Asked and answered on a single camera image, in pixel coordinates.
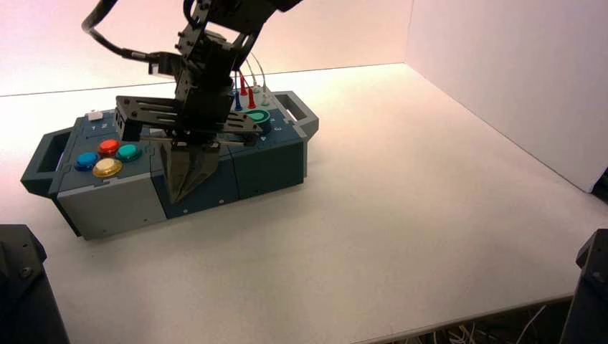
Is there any red round push button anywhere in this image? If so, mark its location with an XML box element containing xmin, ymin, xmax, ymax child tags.
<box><xmin>98</xmin><ymin>138</ymin><xmax>121</xmax><ymax>157</ymax></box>

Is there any thin grey plug cable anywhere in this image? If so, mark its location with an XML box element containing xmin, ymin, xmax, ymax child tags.
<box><xmin>244</xmin><ymin>57</ymin><xmax>260</xmax><ymax>87</ymax></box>
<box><xmin>250</xmin><ymin>51</ymin><xmax>267</xmax><ymax>85</ymax></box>

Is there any black equipment piece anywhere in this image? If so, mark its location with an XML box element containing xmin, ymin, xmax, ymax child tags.
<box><xmin>591</xmin><ymin>168</ymin><xmax>608</xmax><ymax>206</ymax></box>

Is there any black camera cable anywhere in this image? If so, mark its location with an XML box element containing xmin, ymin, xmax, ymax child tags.
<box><xmin>81</xmin><ymin>0</ymin><xmax>158</xmax><ymax>62</ymax></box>

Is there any dark rotary knob green rim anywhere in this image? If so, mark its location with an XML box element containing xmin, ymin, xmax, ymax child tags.
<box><xmin>246</xmin><ymin>109</ymin><xmax>272</xmax><ymax>135</ymax></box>

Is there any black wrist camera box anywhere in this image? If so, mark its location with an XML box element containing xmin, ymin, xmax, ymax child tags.
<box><xmin>148</xmin><ymin>51</ymin><xmax>184</xmax><ymax>80</ymax></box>

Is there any blue round push button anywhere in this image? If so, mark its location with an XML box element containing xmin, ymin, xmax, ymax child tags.
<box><xmin>74</xmin><ymin>151</ymin><xmax>101</xmax><ymax>172</ymax></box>

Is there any white loose cable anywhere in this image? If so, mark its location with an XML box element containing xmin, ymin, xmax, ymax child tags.
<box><xmin>515</xmin><ymin>303</ymin><xmax>548</xmax><ymax>344</ymax></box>
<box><xmin>446</xmin><ymin>325</ymin><xmax>477</xmax><ymax>344</ymax></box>

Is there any yellow round push button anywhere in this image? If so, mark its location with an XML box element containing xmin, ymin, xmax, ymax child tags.
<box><xmin>92</xmin><ymin>158</ymin><xmax>124</xmax><ymax>179</ymax></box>

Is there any blue grey control panel box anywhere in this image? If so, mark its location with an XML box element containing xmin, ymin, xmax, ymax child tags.
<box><xmin>20</xmin><ymin>90</ymin><xmax>320</xmax><ymax>241</ymax></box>

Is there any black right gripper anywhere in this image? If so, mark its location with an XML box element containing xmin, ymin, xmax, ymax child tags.
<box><xmin>115</xmin><ymin>71</ymin><xmax>263</xmax><ymax>204</ymax></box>

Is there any teal round push button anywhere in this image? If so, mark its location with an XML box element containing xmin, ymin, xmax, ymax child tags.
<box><xmin>116</xmin><ymin>143</ymin><xmax>143</xmax><ymax>163</ymax></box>

